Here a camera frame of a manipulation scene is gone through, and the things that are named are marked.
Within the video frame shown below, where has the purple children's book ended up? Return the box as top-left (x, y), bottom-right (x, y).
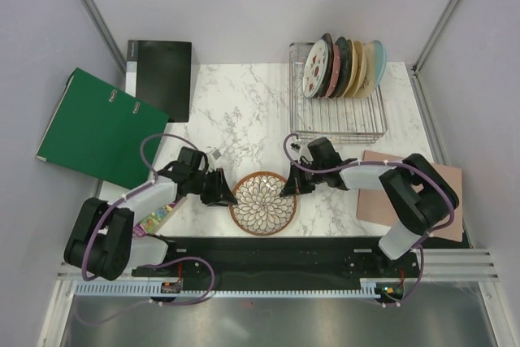
top-left (132, 197), bottom-right (187, 239)

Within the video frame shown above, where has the cream plate in rack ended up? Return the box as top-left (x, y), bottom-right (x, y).
top-left (345, 41), bottom-right (367, 98)
top-left (354, 41), bottom-right (375, 98)

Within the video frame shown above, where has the left aluminium frame post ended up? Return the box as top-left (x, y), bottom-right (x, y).
top-left (80, 0), bottom-right (126, 74)

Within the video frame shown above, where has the pink cutting board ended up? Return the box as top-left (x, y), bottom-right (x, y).
top-left (356, 163), bottom-right (463, 242)

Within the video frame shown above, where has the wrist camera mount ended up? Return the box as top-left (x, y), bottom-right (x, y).
top-left (208, 149), bottom-right (222, 163)
top-left (290, 141), bottom-right (313, 162)

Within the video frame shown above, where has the right aluminium frame post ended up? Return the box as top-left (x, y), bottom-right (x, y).
top-left (409, 0), bottom-right (462, 77)

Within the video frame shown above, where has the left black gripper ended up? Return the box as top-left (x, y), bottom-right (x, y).
top-left (189, 167), bottom-right (237, 207)

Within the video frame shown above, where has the green ring binder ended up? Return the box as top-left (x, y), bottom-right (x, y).
top-left (36, 68), bottom-right (168, 189)

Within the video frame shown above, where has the white strawberry pattern plate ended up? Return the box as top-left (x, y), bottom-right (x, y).
top-left (301, 38), bottom-right (330, 98)

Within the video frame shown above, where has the brown floral pattern plate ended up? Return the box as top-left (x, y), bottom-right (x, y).
top-left (229, 171), bottom-right (297, 236)

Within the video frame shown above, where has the light blue plate in rack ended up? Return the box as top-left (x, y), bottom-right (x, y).
top-left (372, 40), bottom-right (387, 88)

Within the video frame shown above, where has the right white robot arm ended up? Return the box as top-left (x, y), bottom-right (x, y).
top-left (279, 137), bottom-right (459, 277)

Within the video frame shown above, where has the aluminium frame post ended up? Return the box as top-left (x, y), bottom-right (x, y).
top-left (409, 0), bottom-right (462, 77)
top-left (80, 0), bottom-right (126, 74)

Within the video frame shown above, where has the dark teal plate in rack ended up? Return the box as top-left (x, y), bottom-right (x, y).
top-left (332, 37), bottom-right (353, 98)

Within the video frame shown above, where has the wire dish rack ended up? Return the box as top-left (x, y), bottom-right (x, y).
top-left (288, 42), bottom-right (388, 144)

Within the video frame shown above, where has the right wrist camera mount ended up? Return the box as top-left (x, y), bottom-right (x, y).
top-left (290, 141), bottom-right (313, 162)

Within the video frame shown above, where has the white slotted cable duct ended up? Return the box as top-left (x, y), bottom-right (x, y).
top-left (73, 279), bottom-right (382, 299)

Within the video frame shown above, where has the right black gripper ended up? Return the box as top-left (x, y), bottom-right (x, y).
top-left (281, 160), bottom-right (325, 198)

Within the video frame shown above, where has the black binder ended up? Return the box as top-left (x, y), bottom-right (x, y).
top-left (124, 40), bottom-right (193, 123)

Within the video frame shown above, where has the aluminium front rail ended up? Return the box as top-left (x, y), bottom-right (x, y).
top-left (56, 249), bottom-right (499, 282)

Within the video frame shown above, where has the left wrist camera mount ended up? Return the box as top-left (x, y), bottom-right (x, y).
top-left (208, 149), bottom-right (222, 163)

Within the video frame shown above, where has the pink polka dot plate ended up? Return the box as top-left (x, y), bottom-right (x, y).
top-left (325, 44), bottom-right (341, 98)

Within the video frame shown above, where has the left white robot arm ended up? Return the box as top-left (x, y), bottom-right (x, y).
top-left (63, 147), bottom-right (238, 280)

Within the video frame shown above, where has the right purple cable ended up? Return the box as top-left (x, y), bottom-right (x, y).
top-left (283, 132), bottom-right (455, 310)

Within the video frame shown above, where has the black rimmed beige plate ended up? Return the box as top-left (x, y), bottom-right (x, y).
top-left (318, 33), bottom-right (334, 98)

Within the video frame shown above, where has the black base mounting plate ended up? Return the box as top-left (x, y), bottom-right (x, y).
top-left (132, 236), bottom-right (419, 288)

